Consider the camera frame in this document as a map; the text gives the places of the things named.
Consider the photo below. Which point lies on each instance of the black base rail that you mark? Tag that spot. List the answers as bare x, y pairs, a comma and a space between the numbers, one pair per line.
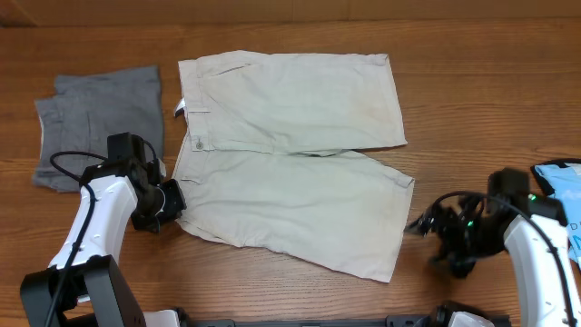
441, 317

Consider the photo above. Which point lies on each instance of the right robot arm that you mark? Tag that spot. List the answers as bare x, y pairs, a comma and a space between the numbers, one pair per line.
530, 227

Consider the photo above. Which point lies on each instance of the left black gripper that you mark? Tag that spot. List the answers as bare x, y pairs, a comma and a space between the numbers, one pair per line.
176, 203

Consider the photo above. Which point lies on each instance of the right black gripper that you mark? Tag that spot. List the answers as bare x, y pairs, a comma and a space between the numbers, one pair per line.
464, 264

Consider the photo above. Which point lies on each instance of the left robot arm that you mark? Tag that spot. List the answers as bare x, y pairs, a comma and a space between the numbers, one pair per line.
83, 284

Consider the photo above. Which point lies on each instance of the folded grey shorts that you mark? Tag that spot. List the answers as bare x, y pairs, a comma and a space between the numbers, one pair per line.
85, 110

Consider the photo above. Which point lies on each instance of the beige shorts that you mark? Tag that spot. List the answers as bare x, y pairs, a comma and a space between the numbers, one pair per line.
275, 156

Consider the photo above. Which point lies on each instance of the light blue garment pile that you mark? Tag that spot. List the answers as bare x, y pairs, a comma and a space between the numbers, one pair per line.
560, 179

